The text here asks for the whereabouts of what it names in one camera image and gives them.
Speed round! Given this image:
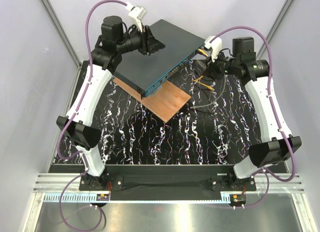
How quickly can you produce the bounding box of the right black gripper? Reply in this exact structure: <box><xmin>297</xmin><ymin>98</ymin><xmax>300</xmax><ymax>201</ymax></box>
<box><xmin>201</xmin><ymin>50</ymin><xmax>239</xmax><ymax>81</ymax></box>

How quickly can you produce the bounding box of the slotted cable duct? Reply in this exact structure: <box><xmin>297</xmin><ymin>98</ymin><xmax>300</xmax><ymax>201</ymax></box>
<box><xmin>43</xmin><ymin>192</ymin><xmax>246</xmax><ymax>204</ymax></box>

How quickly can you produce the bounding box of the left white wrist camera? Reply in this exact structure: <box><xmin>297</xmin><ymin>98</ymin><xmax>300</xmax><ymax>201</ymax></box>
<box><xmin>125</xmin><ymin>2</ymin><xmax>147</xmax><ymax>33</ymax></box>

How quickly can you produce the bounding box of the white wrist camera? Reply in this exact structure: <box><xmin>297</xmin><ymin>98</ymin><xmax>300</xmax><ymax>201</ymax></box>
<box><xmin>203</xmin><ymin>36</ymin><xmax>222</xmax><ymax>62</ymax></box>
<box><xmin>125</xmin><ymin>2</ymin><xmax>147</xmax><ymax>33</ymax></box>

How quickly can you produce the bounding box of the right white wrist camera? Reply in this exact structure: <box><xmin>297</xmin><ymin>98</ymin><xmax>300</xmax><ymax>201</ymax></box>
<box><xmin>203</xmin><ymin>36</ymin><xmax>222</xmax><ymax>62</ymax></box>

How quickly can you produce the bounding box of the purple cable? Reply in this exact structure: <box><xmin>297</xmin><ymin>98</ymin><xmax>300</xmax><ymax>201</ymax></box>
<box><xmin>212</xmin><ymin>26</ymin><xmax>298</xmax><ymax>209</ymax></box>
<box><xmin>56</xmin><ymin>0</ymin><xmax>131</xmax><ymax>230</ymax></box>

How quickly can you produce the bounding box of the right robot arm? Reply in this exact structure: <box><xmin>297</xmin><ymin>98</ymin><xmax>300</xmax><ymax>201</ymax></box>
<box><xmin>204</xmin><ymin>36</ymin><xmax>302</xmax><ymax>190</ymax></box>

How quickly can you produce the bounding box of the wooden base board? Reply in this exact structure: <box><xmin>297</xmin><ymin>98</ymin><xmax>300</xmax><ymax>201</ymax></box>
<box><xmin>113</xmin><ymin>78</ymin><xmax>191</xmax><ymax>123</ymax></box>

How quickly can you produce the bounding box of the dark grey network switch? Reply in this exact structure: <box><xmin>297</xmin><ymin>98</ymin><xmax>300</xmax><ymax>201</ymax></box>
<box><xmin>113</xmin><ymin>19</ymin><xmax>205</xmax><ymax>99</ymax></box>

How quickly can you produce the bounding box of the grey network cable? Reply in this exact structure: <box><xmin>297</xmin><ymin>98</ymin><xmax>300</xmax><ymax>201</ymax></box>
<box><xmin>190</xmin><ymin>76</ymin><xmax>228</xmax><ymax>110</ymax></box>

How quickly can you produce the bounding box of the black marble pattern mat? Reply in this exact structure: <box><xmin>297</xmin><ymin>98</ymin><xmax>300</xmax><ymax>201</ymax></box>
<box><xmin>92</xmin><ymin>60</ymin><xmax>261</xmax><ymax>165</ymax></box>

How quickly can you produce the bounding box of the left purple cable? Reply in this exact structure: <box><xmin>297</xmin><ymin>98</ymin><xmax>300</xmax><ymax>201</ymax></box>
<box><xmin>56</xmin><ymin>0</ymin><xmax>131</xmax><ymax>230</ymax></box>

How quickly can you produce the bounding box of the aluminium rail profile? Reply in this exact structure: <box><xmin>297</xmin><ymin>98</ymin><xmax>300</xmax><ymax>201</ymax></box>
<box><xmin>33</xmin><ymin>173</ymin><xmax>305</xmax><ymax>194</ymax></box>

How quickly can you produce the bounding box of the left aluminium frame post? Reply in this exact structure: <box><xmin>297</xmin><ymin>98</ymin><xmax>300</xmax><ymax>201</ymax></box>
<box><xmin>34</xmin><ymin>0</ymin><xmax>83</xmax><ymax>67</ymax></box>

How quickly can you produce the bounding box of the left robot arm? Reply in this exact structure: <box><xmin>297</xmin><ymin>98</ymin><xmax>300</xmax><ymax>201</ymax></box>
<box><xmin>56</xmin><ymin>16</ymin><xmax>165</xmax><ymax>190</ymax></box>

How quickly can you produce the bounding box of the aluminium frame post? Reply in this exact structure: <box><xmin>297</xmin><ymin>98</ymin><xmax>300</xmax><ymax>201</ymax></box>
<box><xmin>256</xmin><ymin>0</ymin><xmax>296</xmax><ymax>60</ymax></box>
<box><xmin>34</xmin><ymin>0</ymin><xmax>83</xmax><ymax>67</ymax></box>

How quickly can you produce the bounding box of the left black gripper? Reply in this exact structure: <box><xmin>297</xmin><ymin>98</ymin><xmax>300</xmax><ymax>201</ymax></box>
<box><xmin>115</xmin><ymin>22</ymin><xmax>165</xmax><ymax>55</ymax></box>

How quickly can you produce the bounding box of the right aluminium frame post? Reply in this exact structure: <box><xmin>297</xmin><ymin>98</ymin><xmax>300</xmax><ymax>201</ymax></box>
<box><xmin>256</xmin><ymin>0</ymin><xmax>296</xmax><ymax>60</ymax></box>

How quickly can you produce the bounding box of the yellow network cable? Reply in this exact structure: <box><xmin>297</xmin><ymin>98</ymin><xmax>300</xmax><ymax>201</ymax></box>
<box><xmin>192</xmin><ymin>48</ymin><xmax>215</xmax><ymax>90</ymax></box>

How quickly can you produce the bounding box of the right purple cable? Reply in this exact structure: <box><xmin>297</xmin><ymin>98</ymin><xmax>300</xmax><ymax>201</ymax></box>
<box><xmin>212</xmin><ymin>26</ymin><xmax>298</xmax><ymax>209</ymax></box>

